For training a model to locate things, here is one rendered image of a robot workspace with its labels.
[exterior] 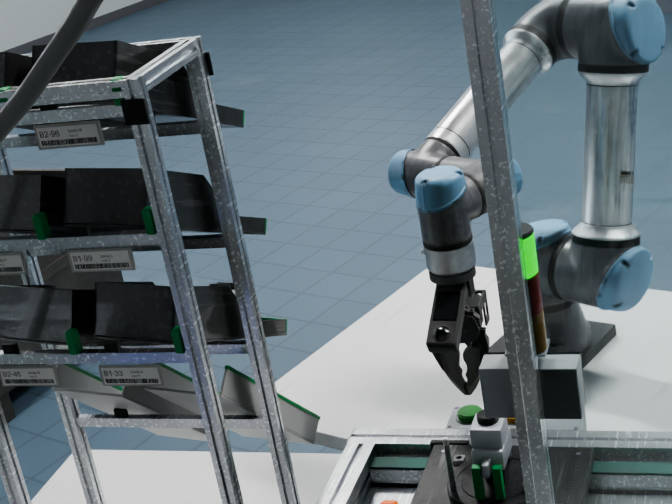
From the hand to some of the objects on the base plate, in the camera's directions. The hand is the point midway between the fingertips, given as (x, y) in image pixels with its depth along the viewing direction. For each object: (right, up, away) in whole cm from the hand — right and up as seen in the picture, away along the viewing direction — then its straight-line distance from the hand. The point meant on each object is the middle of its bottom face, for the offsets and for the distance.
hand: (466, 389), depth 196 cm
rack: (-43, -29, -11) cm, 53 cm away
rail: (+25, -15, -8) cm, 31 cm away
